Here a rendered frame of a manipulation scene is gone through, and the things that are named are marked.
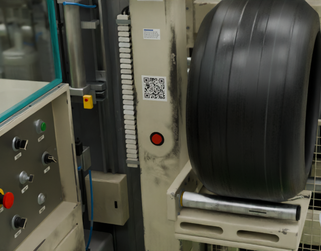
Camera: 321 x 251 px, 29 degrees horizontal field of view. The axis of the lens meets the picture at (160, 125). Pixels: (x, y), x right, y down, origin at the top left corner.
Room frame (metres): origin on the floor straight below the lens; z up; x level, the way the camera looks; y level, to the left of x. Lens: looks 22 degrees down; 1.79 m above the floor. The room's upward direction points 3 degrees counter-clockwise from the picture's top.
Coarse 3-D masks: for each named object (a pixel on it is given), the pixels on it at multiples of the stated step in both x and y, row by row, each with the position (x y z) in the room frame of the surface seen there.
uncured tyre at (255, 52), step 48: (240, 0) 1.69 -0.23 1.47; (288, 0) 1.65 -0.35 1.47; (240, 48) 1.51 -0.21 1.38; (288, 48) 1.48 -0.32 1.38; (192, 96) 1.50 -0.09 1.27; (240, 96) 1.44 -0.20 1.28; (288, 96) 1.42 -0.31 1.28; (192, 144) 1.49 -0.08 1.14; (240, 144) 1.43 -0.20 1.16; (288, 144) 1.40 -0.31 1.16; (240, 192) 1.50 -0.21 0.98; (288, 192) 1.47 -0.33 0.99
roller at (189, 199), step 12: (192, 192) 1.63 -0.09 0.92; (192, 204) 1.60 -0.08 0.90; (204, 204) 1.59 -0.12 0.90; (216, 204) 1.58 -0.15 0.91; (228, 204) 1.57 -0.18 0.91; (240, 204) 1.56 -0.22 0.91; (252, 204) 1.55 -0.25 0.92; (264, 204) 1.54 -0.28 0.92; (276, 204) 1.54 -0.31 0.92; (288, 204) 1.53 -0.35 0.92; (264, 216) 1.53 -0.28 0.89; (276, 216) 1.52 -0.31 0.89; (288, 216) 1.51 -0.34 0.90; (300, 216) 1.53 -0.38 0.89
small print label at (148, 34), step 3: (144, 30) 1.73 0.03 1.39; (147, 30) 1.72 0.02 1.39; (150, 30) 1.72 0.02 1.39; (153, 30) 1.72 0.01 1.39; (156, 30) 1.71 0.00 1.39; (159, 30) 1.71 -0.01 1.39; (144, 33) 1.73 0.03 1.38; (147, 33) 1.72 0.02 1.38; (150, 33) 1.72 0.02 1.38; (153, 33) 1.72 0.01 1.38; (156, 33) 1.71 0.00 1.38; (159, 33) 1.71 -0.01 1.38; (144, 36) 1.73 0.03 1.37; (147, 36) 1.72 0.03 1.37; (150, 36) 1.72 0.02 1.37; (153, 36) 1.72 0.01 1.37; (156, 36) 1.71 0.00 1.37; (159, 36) 1.71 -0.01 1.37; (159, 39) 1.71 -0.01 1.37
